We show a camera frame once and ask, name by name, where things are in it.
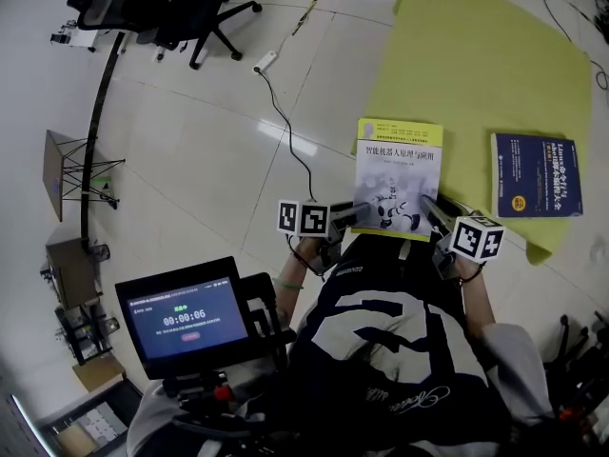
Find black office chair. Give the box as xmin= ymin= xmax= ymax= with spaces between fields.
xmin=66 ymin=0 xmax=264 ymax=71

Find white device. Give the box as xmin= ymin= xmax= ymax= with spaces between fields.
xmin=49 ymin=18 xmax=100 ymax=52

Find person's right forearm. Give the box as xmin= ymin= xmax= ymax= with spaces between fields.
xmin=453 ymin=258 xmax=499 ymax=340

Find white power strip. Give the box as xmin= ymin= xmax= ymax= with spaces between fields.
xmin=252 ymin=50 xmax=279 ymax=74

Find yellow-green mat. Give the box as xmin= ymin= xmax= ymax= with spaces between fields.
xmin=360 ymin=0 xmax=594 ymax=267

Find black camera rig mount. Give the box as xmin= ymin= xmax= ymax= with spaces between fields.
xmin=161 ymin=271 xmax=299 ymax=411

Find person's left forearm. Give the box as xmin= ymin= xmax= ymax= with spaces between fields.
xmin=271 ymin=237 xmax=334 ymax=335

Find wooden folding table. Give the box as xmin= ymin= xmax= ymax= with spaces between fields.
xmin=41 ymin=129 xmax=127 ymax=224

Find dark blue book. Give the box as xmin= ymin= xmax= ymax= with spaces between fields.
xmin=490 ymin=132 xmax=584 ymax=220

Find black floor cables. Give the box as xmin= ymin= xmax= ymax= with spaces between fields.
xmin=522 ymin=0 xmax=609 ymax=92

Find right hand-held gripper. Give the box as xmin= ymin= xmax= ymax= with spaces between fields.
xmin=420 ymin=194 xmax=506 ymax=281

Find black shelf cart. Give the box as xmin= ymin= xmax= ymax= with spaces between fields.
xmin=53 ymin=302 xmax=121 ymax=367

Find black wrist band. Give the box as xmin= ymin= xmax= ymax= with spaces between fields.
xmin=457 ymin=262 xmax=487 ymax=285

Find black monitor screen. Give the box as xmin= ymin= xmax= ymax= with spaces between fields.
xmin=114 ymin=255 xmax=254 ymax=381

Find yellow-black striped floor tape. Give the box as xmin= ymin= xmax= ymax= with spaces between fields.
xmin=290 ymin=0 xmax=338 ymax=37

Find black curved pole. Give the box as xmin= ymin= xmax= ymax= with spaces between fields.
xmin=79 ymin=30 xmax=126 ymax=252

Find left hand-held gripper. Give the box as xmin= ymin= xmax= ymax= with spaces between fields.
xmin=277 ymin=200 xmax=374 ymax=276

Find black power cable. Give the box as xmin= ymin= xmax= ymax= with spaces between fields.
xmin=258 ymin=68 xmax=319 ymax=204

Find black tripod stands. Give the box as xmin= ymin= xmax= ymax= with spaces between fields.
xmin=545 ymin=309 xmax=609 ymax=449

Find open box with trays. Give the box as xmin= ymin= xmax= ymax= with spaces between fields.
xmin=35 ymin=381 xmax=145 ymax=457

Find grey and yellow book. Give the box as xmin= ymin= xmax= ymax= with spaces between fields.
xmin=350 ymin=117 xmax=444 ymax=243

